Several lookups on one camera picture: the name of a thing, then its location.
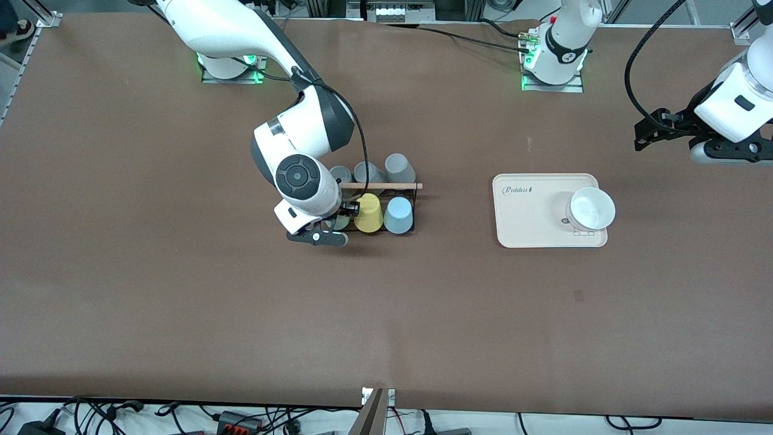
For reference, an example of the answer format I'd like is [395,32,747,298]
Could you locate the aluminium rail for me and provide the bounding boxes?
[730,0,773,47]
[0,10,64,124]

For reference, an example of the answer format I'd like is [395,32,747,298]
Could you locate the metal frame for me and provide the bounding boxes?
[305,0,485,24]

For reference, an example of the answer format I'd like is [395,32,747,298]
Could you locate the thin black cable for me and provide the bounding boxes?
[385,23,532,53]

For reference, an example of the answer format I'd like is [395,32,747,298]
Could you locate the black adapter red buttons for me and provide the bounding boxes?
[216,410,265,435]

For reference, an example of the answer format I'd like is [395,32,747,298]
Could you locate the yellow cup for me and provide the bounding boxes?
[354,193,385,233]

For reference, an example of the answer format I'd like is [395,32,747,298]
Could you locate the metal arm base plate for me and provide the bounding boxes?
[201,51,268,85]
[521,57,585,93]

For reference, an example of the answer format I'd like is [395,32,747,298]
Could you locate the beige tray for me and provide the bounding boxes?
[492,173,608,249]

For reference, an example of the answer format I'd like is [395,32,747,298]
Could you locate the black plug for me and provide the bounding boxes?
[417,411,473,435]

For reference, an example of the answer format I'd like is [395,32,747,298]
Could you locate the black power brick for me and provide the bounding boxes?
[17,411,66,435]

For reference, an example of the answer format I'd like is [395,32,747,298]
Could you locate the white bowl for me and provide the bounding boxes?
[565,187,617,231]

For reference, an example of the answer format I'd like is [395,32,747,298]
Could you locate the looping black cable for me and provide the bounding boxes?
[606,415,663,431]

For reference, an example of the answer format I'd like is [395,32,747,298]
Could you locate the white power strip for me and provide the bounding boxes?
[365,0,436,24]

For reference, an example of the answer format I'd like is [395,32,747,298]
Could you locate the person's shoe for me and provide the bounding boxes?
[0,17,34,49]

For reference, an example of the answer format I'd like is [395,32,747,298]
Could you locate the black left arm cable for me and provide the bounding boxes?
[624,0,711,133]

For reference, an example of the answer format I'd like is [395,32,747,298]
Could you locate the camera mount post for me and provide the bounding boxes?
[349,387,397,435]

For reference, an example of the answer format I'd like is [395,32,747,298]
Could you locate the black wire cup rack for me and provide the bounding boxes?
[326,181,423,235]

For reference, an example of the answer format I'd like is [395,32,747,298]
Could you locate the thick black cable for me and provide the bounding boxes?
[479,18,527,39]

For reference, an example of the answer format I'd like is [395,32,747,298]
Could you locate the light blue cup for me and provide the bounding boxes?
[383,196,415,234]

